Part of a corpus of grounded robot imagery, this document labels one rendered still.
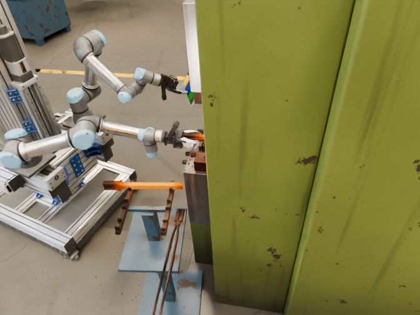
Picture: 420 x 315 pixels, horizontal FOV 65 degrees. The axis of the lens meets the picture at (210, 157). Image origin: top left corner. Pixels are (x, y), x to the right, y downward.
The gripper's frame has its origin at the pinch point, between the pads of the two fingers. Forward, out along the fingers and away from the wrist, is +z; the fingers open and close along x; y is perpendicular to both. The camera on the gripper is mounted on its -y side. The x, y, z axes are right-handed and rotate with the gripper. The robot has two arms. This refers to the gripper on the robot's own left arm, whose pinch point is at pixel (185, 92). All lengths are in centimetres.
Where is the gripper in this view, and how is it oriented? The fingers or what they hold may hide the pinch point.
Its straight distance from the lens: 227.3
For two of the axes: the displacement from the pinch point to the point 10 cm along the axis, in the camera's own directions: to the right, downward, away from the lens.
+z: 8.6, 2.1, 4.6
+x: -2.4, -6.3, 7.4
